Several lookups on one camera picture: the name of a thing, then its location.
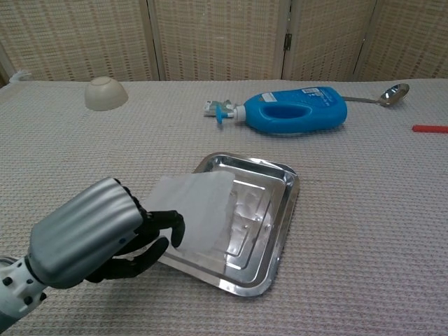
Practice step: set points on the small green white packet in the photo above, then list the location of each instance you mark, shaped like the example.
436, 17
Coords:
214, 106

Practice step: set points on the black and silver left hand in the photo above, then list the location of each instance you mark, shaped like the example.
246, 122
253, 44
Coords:
84, 231

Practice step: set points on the woven folding screen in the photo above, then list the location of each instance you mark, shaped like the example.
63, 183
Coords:
217, 38

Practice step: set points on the blue pump detergent bottle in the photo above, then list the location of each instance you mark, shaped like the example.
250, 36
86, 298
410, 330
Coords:
315, 112

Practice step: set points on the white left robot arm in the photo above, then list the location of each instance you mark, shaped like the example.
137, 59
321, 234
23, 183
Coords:
15, 290

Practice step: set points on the cream upturned bowl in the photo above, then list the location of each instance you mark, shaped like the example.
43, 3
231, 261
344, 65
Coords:
105, 95

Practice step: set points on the metal screen hinge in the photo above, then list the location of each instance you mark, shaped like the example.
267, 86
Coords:
287, 41

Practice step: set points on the beige woven tablecloth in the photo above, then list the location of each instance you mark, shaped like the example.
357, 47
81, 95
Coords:
350, 227

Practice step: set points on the red flat strip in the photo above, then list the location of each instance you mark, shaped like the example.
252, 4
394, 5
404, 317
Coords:
430, 129

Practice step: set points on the stainless steel tray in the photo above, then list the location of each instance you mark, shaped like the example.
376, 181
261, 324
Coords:
259, 224

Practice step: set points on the white paper napkin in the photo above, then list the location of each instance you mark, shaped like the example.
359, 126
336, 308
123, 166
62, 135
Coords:
203, 210

